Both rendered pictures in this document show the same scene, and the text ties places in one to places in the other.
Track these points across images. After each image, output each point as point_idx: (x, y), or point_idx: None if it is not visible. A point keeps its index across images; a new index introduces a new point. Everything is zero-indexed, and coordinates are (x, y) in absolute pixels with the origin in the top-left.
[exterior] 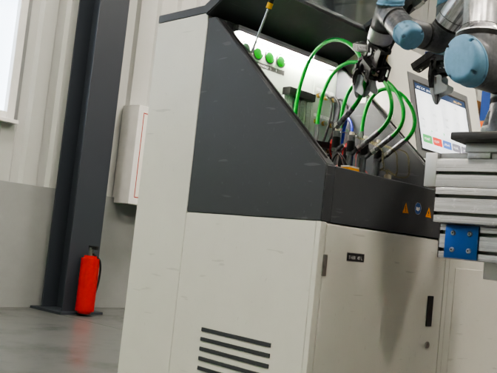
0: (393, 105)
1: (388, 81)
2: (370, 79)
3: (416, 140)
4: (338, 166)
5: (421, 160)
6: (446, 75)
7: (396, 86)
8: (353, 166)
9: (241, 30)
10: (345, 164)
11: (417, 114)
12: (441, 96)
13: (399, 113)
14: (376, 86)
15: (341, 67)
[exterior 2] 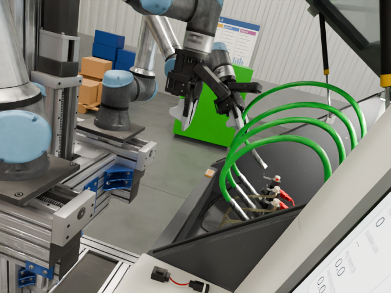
0: (231, 142)
1: (271, 121)
2: (227, 114)
3: (283, 282)
4: (209, 167)
5: (204, 233)
6: (184, 95)
7: (365, 149)
8: (206, 171)
9: (380, 97)
10: (231, 188)
11: (339, 239)
12: (180, 121)
13: (318, 205)
14: (227, 120)
15: (338, 117)
